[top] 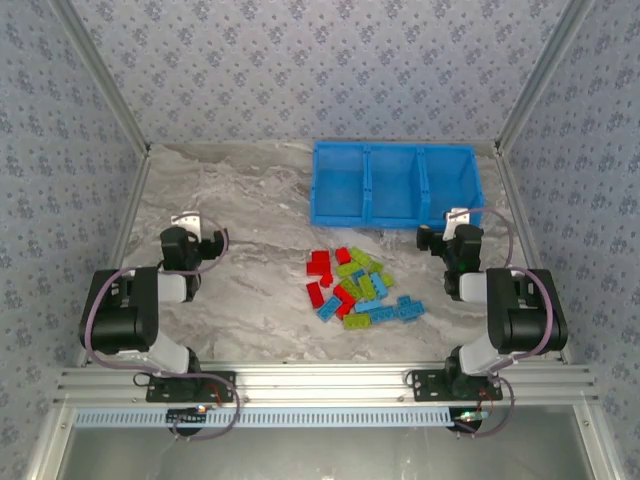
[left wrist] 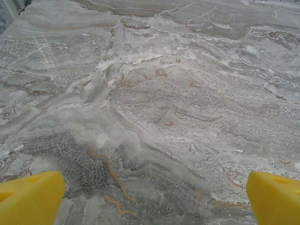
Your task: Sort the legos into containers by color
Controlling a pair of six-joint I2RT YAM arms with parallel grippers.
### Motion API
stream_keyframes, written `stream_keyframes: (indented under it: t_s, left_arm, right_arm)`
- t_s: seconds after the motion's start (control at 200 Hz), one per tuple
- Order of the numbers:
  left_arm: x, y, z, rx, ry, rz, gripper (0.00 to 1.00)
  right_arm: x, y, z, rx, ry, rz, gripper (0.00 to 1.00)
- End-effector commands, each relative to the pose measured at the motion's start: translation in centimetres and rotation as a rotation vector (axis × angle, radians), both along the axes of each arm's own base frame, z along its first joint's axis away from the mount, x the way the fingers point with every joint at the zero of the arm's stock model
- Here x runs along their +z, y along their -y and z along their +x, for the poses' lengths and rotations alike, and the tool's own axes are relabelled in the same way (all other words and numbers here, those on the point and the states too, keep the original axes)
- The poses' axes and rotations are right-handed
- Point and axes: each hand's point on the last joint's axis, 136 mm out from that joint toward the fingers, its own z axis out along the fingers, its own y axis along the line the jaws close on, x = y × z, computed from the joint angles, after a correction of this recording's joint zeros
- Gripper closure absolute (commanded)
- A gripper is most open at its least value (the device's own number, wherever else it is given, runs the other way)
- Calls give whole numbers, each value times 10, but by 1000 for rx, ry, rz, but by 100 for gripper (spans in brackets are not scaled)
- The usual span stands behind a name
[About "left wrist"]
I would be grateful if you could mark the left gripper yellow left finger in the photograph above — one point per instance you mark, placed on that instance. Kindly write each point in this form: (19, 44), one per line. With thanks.
(28, 199)

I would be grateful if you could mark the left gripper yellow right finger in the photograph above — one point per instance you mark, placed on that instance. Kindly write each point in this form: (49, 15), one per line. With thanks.
(276, 201)

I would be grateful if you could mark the aluminium rear frame post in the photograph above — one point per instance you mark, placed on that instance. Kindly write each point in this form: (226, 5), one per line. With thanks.
(22, 6)

